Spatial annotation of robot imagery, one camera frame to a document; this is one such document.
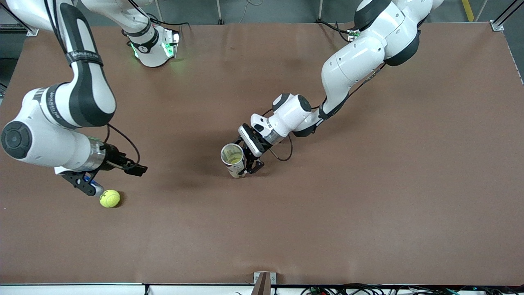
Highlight tangled black cables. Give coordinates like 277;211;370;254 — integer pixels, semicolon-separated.
301;284;524;295

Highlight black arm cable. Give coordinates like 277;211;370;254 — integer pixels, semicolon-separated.
262;61;387;162
104;123;142;170

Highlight black base cable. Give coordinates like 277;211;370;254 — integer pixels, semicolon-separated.
145;14;191;33
316;18;353;43

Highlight white table edge rail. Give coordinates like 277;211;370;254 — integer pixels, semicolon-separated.
0;283;254;295

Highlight clear tennis ball can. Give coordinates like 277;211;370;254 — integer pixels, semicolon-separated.
220;143;248;179

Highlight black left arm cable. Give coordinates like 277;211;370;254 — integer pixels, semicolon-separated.
262;61;387;162

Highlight brown post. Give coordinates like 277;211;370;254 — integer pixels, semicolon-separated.
251;272;271;295

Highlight tennis ball Wilson 3 print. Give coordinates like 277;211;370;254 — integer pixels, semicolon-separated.
99;189;121;208

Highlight aluminium frame profile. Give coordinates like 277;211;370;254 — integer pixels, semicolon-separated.
491;0;524;31
0;16;40;36

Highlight grey metal mounting plate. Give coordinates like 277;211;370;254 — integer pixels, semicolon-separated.
253;272;277;285

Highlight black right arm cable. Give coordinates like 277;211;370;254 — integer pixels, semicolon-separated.
104;123;142;170

